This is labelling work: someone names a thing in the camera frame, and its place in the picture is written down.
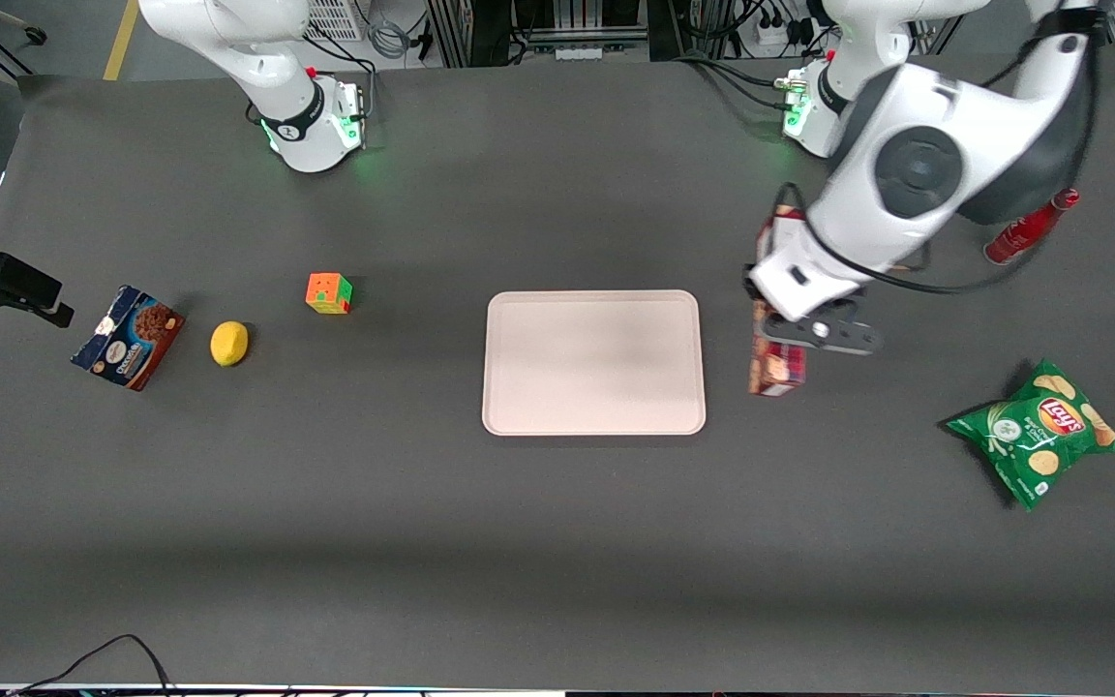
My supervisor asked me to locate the red cookie box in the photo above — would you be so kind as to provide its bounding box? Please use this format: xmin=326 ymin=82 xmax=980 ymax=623
xmin=747 ymin=204 xmax=809 ymax=399

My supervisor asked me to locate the white arm base connector box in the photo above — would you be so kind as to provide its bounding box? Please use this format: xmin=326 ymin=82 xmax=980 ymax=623
xmin=336 ymin=80 xmax=368 ymax=149
xmin=777 ymin=70 xmax=811 ymax=139

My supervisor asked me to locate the blue chocolate cookie box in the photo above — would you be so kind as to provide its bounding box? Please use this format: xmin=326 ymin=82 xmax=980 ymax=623
xmin=71 ymin=285 xmax=187 ymax=393

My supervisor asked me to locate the pale pink plastic tray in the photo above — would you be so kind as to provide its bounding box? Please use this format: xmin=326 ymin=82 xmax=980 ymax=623
xmin=481 ymin=289 xmax=708 ymax=438

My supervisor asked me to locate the white vented box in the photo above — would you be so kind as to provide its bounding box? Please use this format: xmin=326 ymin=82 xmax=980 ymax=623
xmin=305 ymin=0 xmax=368 ymax=43

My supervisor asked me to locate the yellow lemon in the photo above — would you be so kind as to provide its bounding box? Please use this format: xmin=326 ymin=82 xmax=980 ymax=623
xmin=209 ymin=320 xmax=251 ymax=369

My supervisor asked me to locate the white power strip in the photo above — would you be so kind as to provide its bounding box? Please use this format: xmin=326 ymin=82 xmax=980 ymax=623
xmin=748 ymin=6 xmax=816 ymax=55

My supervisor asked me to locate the red soda bottle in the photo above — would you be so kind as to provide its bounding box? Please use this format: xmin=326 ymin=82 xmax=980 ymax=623
xmin=983 ymin=189 xmax=1082 ymax=266

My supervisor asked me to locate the green chips bag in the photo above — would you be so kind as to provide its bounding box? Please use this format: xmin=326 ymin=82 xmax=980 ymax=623
xmin=945 ymin=359 xmax=1115 ymax=512

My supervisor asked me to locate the colourful puzzle cube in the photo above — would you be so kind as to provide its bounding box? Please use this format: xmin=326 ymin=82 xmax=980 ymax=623
xmin=305 ymin=272 xmax=354 ymax=317

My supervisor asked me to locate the black equipment rack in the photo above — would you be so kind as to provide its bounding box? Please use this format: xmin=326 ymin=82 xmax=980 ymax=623
xmin=425 ymin=0 xmax=715 ymax=70

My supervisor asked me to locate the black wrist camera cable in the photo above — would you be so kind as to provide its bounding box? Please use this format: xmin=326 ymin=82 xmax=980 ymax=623
xmin=772 ymin=10 xmax=1101 ymax=295

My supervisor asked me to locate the black base cable bundle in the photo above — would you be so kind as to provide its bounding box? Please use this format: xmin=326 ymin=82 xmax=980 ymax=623
xmin=676 ymin=52 xmax=806 ymax=113
xmin=302 ymin=29 xmax=380 ymax=125

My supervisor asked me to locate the black looped table-edge cable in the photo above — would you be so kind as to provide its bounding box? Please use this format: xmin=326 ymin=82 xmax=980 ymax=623
xmin=6 ymin=633 xmax=173 ymax=697

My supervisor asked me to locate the grey coiled cable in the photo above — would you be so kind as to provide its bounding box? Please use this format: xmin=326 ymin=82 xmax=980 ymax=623
xmin=366 ymin=0 xmax=424 ymax=60

